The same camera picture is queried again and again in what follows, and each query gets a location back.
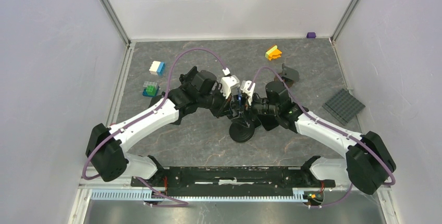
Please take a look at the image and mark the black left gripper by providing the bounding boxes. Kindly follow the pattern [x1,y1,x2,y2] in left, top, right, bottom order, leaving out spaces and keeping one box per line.
[200,85,234,119]

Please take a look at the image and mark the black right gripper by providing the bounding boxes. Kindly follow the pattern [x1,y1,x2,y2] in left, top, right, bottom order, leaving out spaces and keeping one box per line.
[229,93,278,129]

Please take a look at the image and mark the dark blue edged phone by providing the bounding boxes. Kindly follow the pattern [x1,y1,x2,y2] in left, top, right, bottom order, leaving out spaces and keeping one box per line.
[237,89,242,111]

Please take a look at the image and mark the black phone stand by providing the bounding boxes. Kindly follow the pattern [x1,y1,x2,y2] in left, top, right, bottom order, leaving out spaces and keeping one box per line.
[229,113,256,143]

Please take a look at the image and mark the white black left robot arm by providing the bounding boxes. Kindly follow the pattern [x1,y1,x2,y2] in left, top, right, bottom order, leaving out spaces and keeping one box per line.
[82,67,240,186]

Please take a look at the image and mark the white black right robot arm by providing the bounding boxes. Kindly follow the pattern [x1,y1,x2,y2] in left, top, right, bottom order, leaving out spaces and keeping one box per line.
[240,81,397,195]

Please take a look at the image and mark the dark grey phone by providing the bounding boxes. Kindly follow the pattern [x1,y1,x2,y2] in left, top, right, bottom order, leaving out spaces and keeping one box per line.
[257,115,279,131]

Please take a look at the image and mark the black folding desk stand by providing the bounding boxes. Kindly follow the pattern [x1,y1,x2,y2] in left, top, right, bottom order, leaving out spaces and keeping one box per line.
[149,94,163,108]

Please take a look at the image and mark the yellow orange toy block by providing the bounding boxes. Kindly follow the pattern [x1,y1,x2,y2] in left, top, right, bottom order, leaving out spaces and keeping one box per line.
[265,45,282,60]

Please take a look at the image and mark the green blue toy bricks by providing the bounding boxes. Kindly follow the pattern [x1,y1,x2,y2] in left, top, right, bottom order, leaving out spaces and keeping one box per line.
[142,81,159,97]

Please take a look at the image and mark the white blue toy block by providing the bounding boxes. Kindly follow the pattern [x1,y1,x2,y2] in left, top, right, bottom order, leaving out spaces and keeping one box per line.
[149,61,165,76]

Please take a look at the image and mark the grey studded baseplate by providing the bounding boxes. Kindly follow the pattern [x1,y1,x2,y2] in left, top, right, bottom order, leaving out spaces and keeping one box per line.
[322,89,365,125]

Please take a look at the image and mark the purple small block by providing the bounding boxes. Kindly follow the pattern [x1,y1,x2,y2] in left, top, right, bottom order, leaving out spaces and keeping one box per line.
[306,32,316,39]

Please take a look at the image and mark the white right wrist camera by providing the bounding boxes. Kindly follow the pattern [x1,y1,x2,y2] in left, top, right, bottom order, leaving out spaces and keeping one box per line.
[240,80,256,106]

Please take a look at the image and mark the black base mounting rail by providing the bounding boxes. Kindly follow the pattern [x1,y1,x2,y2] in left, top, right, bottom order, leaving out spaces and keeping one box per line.
[147,166,336,197]

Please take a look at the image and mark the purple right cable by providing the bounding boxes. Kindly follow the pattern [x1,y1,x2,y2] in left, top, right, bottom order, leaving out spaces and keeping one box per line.
[248,66,396,209]

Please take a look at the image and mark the purple cable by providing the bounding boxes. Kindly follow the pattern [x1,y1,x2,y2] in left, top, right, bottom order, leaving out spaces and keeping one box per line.
[81,47,229,207]
[248,66,396,209]

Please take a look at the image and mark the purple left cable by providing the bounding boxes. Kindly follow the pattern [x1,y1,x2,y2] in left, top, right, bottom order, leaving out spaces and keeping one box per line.
[81,47,229,207]

